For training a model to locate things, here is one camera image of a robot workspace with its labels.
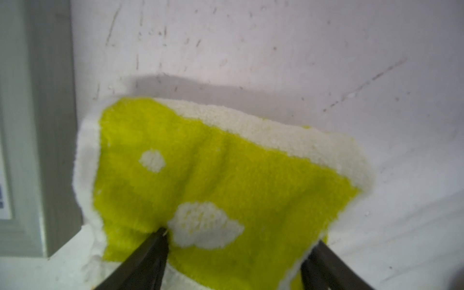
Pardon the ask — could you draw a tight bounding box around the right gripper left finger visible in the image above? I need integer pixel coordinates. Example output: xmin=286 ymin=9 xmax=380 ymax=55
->
xmin=95 ymin=228 xmax=169 ymax=290

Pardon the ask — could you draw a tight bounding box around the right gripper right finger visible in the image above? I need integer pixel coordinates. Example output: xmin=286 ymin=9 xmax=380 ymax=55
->
xmin=300 ymin=241 xmax=373 ymax=290

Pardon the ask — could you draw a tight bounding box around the yellow green white cloth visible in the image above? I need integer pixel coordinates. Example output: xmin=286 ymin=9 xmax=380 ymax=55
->
xmin=72 ymin=97 xmax=375 ymax=290

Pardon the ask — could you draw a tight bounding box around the green picture frame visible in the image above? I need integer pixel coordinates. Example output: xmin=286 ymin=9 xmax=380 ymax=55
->
xmin=1 ymin=1 xmax=82 ymax=257

